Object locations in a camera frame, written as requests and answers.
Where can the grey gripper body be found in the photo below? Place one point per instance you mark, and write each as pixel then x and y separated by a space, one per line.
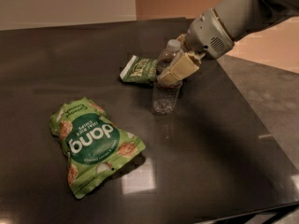
pixel 207 34

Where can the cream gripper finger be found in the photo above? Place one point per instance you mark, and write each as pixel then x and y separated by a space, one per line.
pixel 182 66
pixel 181 40

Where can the clear plastic water bottle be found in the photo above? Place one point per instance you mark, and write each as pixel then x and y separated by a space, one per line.
pixel 165 95

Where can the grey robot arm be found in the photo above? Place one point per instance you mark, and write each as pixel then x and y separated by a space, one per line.
pixel 244 17

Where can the green jalapeno chip bag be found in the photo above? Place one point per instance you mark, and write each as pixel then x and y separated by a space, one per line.
pixel 139 70

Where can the green dang rice chips bag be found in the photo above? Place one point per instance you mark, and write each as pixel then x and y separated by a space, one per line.
pixel 94 146

